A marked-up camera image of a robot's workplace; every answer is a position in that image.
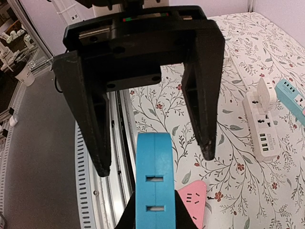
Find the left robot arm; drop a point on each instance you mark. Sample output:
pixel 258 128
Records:
pixel 114 4

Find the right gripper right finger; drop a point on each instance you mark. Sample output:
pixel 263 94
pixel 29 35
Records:
pixel 183 219

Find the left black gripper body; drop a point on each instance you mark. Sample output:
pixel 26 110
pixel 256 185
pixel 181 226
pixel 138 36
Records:
pixel 127 49

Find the teal power strip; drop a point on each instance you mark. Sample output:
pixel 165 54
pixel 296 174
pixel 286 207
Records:
pixel 292 99

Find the pink triangular power strip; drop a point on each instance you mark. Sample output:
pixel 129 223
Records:
pixel 193 196

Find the white paper cup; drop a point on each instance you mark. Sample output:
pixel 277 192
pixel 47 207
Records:
pixel 25 75

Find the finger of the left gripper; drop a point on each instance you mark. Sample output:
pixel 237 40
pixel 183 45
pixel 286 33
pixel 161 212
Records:
pixel 87 99
pixel 201 86

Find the left aluminium frame post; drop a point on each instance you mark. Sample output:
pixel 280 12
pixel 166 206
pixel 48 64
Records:
pixel 251 5

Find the blue plug adapter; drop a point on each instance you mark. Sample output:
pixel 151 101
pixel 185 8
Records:
pixel 155 192

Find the white power strip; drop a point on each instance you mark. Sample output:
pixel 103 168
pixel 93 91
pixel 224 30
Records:
pixel 263 132

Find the white charger adapter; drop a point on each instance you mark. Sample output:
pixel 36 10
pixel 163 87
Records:
pixel 266 93

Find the aluminium front rail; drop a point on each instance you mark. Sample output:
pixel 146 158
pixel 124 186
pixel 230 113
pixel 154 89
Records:
pixel 47 179

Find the floral table mat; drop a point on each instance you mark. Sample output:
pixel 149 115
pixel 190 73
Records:
pixel 242 193

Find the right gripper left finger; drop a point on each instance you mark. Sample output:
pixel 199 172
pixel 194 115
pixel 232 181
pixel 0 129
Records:
pixel 127 220

